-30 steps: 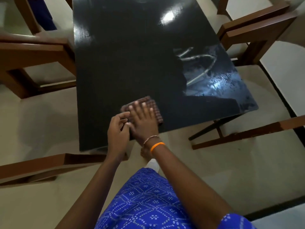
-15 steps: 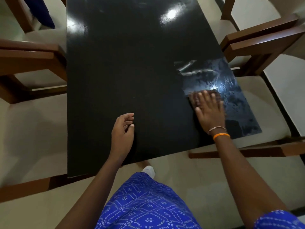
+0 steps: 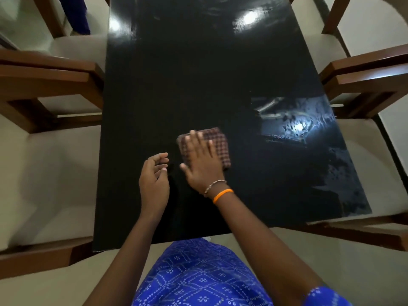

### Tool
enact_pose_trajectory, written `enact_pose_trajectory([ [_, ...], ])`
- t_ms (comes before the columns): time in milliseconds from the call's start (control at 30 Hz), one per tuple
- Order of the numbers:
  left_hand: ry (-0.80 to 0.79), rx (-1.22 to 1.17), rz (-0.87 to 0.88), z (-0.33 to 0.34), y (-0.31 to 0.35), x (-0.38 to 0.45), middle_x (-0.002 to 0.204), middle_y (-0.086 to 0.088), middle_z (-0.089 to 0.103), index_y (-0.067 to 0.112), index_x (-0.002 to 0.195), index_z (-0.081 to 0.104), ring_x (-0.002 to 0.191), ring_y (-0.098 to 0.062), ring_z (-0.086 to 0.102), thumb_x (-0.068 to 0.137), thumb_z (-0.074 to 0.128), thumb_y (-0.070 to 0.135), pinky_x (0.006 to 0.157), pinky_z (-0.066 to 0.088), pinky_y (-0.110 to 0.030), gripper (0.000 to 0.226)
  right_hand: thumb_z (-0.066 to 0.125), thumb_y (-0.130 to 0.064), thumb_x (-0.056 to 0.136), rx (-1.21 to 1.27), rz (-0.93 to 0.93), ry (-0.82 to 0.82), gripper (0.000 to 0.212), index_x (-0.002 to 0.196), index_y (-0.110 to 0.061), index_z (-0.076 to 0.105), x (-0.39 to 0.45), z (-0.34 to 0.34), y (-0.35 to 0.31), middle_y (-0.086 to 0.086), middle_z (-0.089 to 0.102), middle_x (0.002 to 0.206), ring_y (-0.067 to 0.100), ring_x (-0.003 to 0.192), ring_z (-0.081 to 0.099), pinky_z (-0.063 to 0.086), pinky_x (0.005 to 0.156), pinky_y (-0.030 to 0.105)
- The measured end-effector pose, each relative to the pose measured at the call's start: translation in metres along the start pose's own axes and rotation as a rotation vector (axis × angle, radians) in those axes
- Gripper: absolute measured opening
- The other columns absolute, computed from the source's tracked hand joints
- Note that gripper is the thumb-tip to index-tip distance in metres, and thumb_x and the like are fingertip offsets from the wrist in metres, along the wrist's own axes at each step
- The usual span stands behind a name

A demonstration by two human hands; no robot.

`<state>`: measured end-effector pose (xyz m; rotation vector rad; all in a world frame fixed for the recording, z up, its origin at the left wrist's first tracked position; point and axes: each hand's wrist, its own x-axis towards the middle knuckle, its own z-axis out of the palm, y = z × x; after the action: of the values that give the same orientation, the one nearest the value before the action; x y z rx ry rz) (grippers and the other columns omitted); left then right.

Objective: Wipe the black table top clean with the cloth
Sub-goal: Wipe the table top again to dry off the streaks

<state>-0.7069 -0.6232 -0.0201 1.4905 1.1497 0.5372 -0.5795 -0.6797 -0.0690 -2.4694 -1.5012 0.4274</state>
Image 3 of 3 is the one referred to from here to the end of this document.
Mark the person's right middle finger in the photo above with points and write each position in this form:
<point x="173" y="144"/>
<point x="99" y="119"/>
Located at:
<point x="195" y="142"/>

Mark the dark blue cloth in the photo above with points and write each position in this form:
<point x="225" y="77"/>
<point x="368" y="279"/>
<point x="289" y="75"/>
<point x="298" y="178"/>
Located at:
<point x="76" y="14"/>

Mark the brown checked cleaning cloth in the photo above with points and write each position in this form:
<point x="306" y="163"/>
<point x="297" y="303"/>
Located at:
<point x="223" y="146"/>

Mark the person's right forearm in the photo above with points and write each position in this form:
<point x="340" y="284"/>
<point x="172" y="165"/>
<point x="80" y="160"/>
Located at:
<point x="258" y="245"/>

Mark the person's left thumb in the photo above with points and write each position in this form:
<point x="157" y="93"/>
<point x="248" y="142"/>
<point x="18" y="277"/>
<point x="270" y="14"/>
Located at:
<point x="163" y="174"/>

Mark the blue patterned dress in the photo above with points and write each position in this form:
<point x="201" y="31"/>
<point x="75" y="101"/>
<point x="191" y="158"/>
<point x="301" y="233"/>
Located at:
<point x="197" y="277"/>

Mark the person's right little finger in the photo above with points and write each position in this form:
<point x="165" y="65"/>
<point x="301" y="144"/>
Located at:
<point x="213" y="149"/>

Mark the person's right thumb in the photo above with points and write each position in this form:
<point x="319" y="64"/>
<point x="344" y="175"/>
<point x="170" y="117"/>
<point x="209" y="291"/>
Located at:
<point x="185" y="170"/>

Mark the person's right hand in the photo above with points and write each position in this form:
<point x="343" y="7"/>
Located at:
<point x="202" y="170"/>

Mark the orange wrist band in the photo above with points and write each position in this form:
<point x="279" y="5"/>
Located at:
<point x="222" y="195"/>

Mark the person's left forearm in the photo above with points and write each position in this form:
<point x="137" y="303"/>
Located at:
<point x="127" y="261"/>

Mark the wooden chair with cream seat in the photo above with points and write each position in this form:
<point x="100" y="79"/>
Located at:
<point x="369" y="28"/>
<point x="47" y="175"/>
<point x="369" y="162"/>
<point x="47" y="44"/>

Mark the person's left hand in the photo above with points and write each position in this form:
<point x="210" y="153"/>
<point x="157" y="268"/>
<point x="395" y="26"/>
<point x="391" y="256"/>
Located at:
<point x="153" y="191"/>

